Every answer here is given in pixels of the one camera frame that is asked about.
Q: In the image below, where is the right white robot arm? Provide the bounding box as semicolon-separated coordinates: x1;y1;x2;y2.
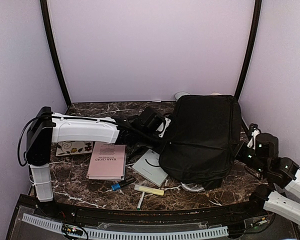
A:
236;123;300;227

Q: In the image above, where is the left black frame post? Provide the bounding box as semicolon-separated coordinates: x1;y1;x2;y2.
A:
39;0;72;108

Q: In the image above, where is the white cable duct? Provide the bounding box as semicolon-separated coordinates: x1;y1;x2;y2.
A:
21;213;229;240

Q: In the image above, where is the floral placemat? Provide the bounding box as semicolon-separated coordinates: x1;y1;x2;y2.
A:
55;141;94;157

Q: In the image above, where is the right black frame post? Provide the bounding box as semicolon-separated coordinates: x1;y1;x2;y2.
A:
234;0;262;101

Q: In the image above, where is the cream mug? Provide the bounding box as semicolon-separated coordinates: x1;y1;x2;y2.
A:
211;92;223;96

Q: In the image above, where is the blue black marker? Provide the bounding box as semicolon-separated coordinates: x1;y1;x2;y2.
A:
111;176;136;192

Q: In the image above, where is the yellow highlighter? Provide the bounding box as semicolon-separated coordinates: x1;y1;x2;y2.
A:
134;184;165;196

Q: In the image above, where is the small white bowl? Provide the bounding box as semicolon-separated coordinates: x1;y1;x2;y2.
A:
174;91;190;100

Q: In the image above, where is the grey notebook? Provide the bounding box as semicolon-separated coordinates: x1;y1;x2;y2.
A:
132;149;168;187

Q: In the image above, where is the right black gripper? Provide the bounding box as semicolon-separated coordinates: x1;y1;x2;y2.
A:
230;140;268;175

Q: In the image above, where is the black student bag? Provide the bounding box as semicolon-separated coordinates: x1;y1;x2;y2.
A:
158;95;242;190

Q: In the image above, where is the black frame post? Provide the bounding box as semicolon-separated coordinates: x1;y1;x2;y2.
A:
234;0;262;101
39;0;72;108

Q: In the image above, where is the white pen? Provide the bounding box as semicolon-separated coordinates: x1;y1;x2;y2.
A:
136;192;145;211

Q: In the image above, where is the black front table rail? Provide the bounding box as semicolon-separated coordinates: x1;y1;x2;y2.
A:
14;194;276;228

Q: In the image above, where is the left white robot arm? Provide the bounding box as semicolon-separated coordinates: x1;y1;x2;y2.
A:
17;106;171;218

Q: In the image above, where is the pink book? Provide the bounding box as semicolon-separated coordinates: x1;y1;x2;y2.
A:
86;142;126;181

